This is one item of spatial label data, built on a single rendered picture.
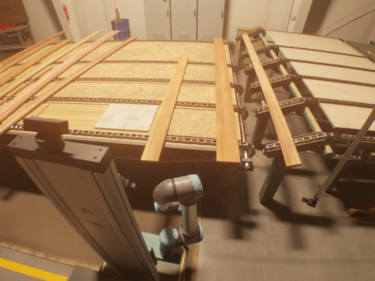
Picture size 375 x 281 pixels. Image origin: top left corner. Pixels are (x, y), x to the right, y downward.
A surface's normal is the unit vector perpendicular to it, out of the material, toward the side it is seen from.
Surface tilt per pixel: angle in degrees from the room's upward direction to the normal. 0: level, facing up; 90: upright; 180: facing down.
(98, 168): 90
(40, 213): 0
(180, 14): 90
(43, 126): 61
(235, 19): 90
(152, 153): 0
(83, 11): 88
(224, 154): 0
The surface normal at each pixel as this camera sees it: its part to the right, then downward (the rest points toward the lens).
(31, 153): -0.18, 0.66
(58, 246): 0.00, -0.74
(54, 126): -0.15, 0.22
